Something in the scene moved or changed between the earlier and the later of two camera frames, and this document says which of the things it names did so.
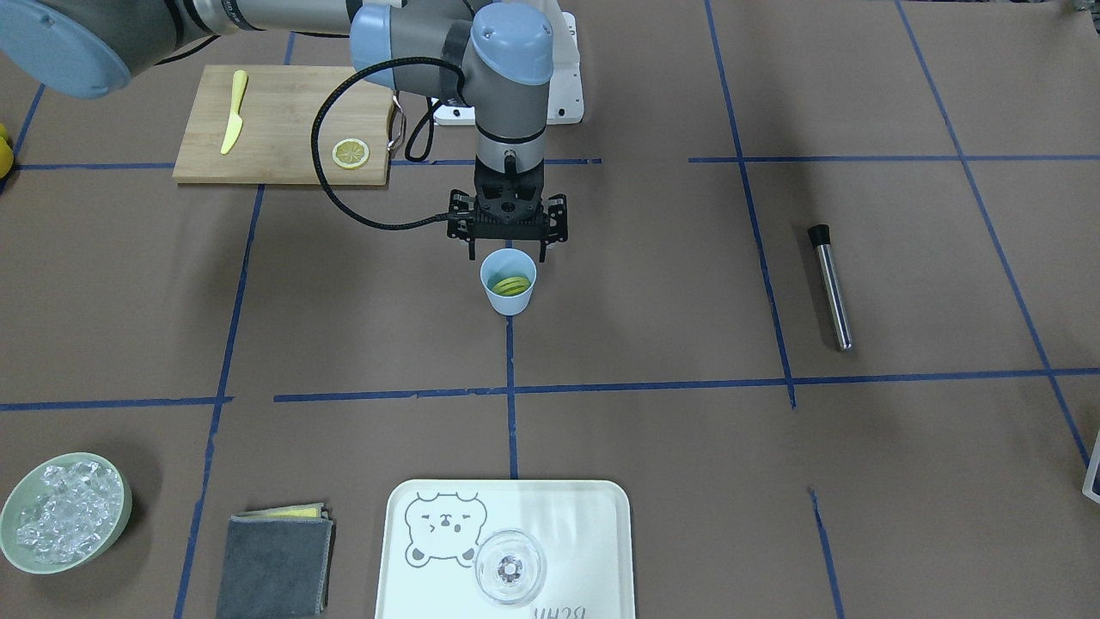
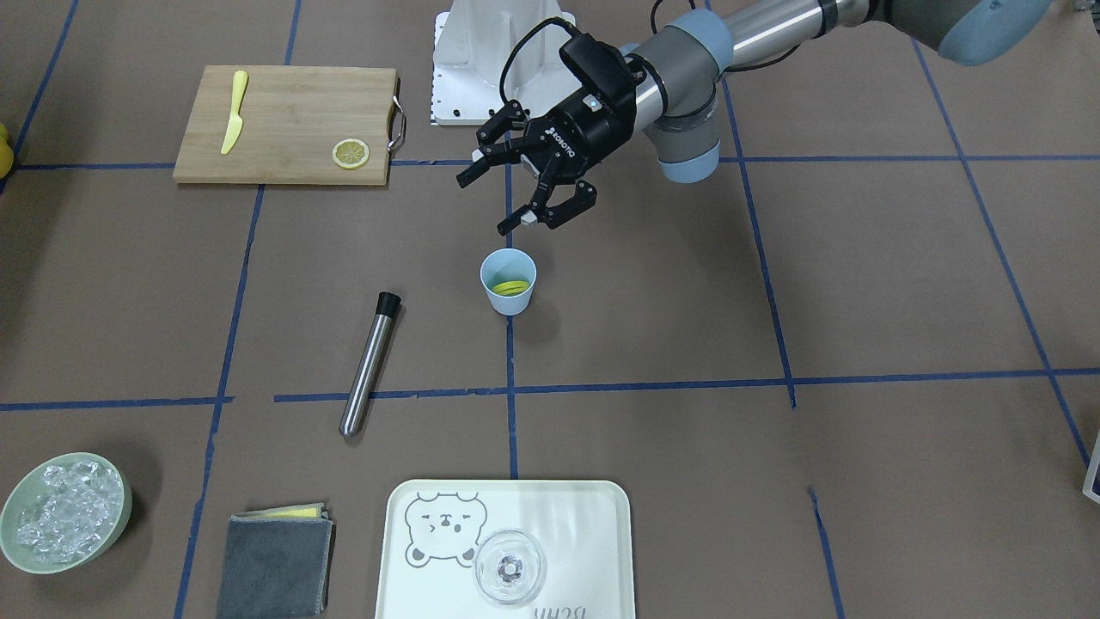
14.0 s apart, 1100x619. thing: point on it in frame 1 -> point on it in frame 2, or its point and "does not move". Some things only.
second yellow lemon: x=7 y=158 does not move
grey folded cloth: x=278 y=562 does not move
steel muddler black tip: x=820 y=235 -> x=387 y=306
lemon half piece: x=512 y=285 does not move
